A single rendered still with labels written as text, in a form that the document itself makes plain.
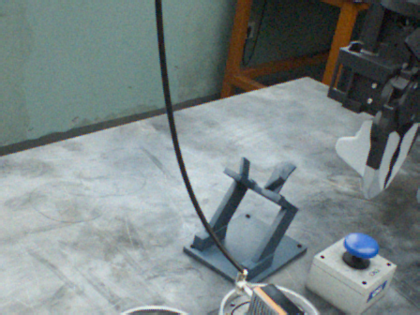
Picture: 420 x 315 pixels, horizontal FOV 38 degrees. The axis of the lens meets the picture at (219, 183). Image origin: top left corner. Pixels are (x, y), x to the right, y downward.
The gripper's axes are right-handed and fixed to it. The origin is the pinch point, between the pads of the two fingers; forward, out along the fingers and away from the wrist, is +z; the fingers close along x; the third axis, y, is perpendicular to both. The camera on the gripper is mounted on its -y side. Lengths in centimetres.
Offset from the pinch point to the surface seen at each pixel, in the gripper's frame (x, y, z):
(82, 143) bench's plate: 5.2, 44.9, 14.0
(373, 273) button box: 0.0, -2.6, 9.5
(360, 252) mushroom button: 1.5, -1.0, 7.0
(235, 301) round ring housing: 15.1, 4.5, 11.1
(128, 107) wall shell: -108, 163, 79
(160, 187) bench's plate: 3.1, 29.2, 14.0
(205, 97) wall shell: -157, 165, 83
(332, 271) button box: 3.3, 0.7, 9.9
